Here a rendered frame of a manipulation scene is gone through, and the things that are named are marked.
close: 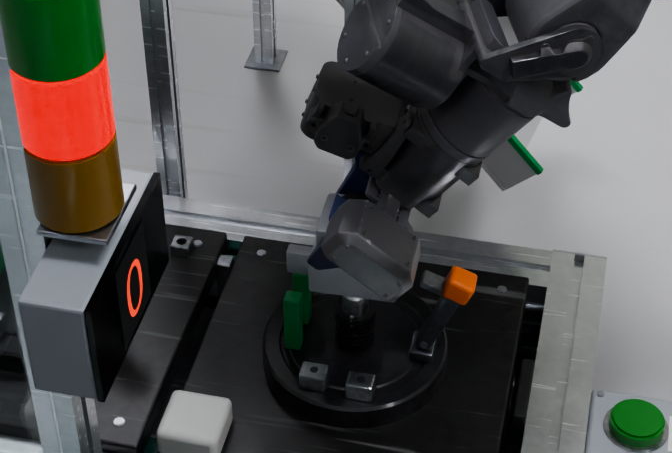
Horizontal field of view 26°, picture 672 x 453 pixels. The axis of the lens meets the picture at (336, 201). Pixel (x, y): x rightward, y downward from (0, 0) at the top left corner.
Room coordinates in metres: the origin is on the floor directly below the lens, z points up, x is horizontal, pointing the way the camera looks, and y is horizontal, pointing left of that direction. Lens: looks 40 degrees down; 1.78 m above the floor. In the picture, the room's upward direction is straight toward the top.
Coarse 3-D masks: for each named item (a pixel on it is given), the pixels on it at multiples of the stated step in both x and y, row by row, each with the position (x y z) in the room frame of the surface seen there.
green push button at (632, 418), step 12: (612, 408) 0.72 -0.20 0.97; (624, 408) 0.72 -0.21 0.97; (636, 408) 0.72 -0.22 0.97; (648, 408) 0.72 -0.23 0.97; (612, 420) 0.71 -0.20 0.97; (624, 420) 0.71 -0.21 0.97; (636, 420) 0.71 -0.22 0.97; (648, 420) 0.71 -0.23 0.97; (660, 420) 0.71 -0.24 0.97; (612, 432) 0.70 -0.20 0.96; (624, 432) 0.70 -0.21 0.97; (636, 432) 0.70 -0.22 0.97; (648, 432) 0.70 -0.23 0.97; (660, 432) 0.70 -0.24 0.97; (636, 444) 0.69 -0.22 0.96; (648, 444) 0.69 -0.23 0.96
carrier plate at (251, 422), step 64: (256, 256) 0.89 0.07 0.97; (256, 320) 0.81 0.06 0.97; (512, 320) 0.81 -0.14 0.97; (192, 384) 0.75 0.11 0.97; (256, 384) 0.75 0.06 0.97; (448, 384) 0.75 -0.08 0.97; (256, 448) 0.68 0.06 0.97; (320, 448) 0.68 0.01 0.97; (384, 448) 0.68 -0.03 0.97; (448, 448) 0.68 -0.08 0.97
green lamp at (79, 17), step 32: (0, 0) 0.60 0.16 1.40; (32, 0) 0.59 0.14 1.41; (64, 0) 0.59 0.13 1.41; (96, 0) 0.61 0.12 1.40; (32, 32) 0.59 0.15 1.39; (64, 32) 0.59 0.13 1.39; (96, 32) 0.60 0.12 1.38; (32, 64) 0.59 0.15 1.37; (64, 64) 0.59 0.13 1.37; (96, 64) 0.60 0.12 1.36
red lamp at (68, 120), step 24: (96, 72) 0.60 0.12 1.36; (24, 96) 0.59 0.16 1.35; (48, 96) 0.59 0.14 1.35; (72, 96) 0.59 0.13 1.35; (96, 96) 0.60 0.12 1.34; (24, 120) 0.59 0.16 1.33; (48, 120) 0.59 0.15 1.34; (72, 120) 0.59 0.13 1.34; (96, 120) 0.60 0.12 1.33; (24, 144) 0.60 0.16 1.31; (48, 144) 0.59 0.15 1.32; (72, 144) 0.59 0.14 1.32; (96, 144) 0.60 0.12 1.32
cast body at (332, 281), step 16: (352, 192) 0.79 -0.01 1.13; (320, 224) 0.76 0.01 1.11; (320, 240) 0.76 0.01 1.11; (288, 256) 0.78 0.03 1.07; (304, 256) 0.78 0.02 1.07; (304, 272) 0.78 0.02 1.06; (320, 272) 0.76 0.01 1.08; (336, 272) 0.75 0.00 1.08; (320, 288) 0.76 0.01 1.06; (336, 288) 0.75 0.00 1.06; (352, 288) 0.75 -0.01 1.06
